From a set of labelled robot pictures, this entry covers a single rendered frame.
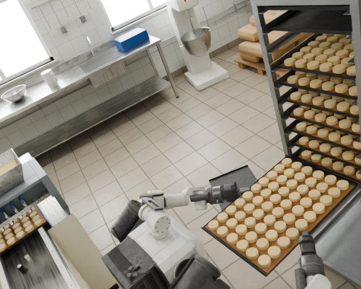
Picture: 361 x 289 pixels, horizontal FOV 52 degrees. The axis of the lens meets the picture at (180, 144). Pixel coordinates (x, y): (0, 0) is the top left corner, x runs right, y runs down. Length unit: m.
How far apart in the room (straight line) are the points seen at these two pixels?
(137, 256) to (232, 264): 1.63
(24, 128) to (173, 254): 4.63
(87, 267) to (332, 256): 1.66
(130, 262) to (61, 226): 1.33
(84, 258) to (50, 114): 3.24
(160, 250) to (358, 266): 1.56
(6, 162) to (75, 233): 0.65
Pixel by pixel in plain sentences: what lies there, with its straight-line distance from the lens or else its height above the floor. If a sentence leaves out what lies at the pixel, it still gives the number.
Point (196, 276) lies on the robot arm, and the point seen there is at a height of 1.34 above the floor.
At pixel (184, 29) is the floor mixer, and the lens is 5.41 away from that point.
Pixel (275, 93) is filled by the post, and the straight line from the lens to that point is 1.83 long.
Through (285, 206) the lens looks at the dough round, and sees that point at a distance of 1.71.
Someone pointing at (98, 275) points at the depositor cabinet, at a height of 0.26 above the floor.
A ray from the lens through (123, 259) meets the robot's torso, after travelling 1.33.
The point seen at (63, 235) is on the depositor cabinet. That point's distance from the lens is 2.63.
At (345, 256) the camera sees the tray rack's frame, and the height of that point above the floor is 0.15.
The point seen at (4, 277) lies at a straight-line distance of 2.38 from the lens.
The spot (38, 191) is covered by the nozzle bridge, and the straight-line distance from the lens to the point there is 2.52.
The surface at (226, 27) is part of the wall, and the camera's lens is 6.33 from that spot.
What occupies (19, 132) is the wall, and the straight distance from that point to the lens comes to 5.71.
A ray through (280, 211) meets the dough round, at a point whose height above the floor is 1.02.
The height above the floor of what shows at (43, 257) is 0.84.
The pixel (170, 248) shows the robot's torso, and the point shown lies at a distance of 1.27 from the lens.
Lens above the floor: 2.24
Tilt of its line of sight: 32 degrees down
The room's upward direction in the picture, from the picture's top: 22 degrees counter-clockwise
